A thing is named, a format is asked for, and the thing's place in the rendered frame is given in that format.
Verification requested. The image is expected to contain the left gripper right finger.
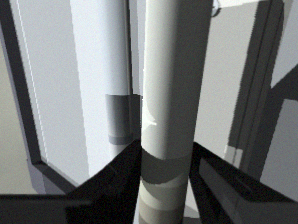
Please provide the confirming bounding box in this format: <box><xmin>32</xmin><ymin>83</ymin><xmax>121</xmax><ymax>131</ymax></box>
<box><xmin>189</xmin><ymin>142</ymin><xmax>298</xmax><ymax>224</ymax></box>

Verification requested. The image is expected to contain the white fluorescent tube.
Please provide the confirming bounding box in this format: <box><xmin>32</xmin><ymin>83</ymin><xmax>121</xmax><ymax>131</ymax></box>
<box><xmin>138</xmin><ymin>0</ymin><xmax>214</xmax><ymax>224</ymax></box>

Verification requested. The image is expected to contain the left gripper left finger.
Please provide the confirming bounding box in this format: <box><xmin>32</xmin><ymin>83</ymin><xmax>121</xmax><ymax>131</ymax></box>
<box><xmin>0</xmin><ymin>139</ymin><xmax>142</xmax><ymax>224</ymax></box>

